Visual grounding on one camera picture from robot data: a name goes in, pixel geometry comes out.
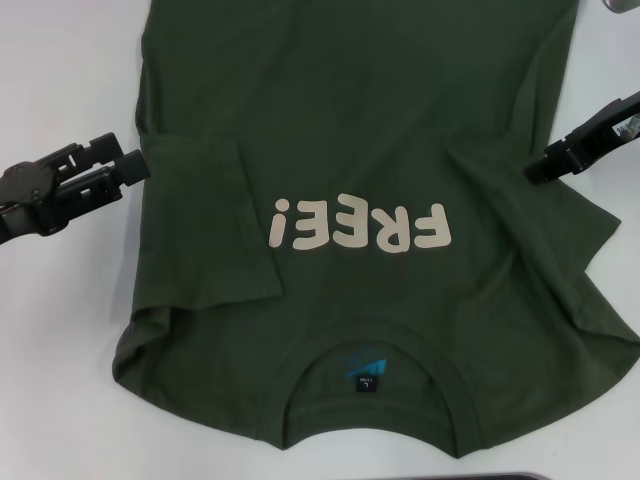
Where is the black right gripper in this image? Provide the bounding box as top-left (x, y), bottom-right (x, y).
top-left (524, 89), bottom-right (640, 184)

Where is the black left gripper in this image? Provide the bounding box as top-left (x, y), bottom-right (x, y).
top-left (0, 132), bottom-right (151, 246)

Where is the dark green FREE t-shirt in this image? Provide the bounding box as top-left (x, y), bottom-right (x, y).
top-left (113, 0), bottom-right (640, 464)

